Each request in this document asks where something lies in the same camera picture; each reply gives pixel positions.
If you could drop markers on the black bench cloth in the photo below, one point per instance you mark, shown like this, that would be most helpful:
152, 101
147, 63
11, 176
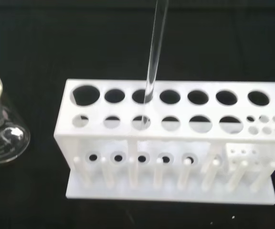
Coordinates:
56, 47

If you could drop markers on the clear glass beaker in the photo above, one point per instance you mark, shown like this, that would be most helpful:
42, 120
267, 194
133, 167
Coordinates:
1, 138

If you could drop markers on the white test tube rack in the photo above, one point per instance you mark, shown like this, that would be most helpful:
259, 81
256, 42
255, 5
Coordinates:
171, 143

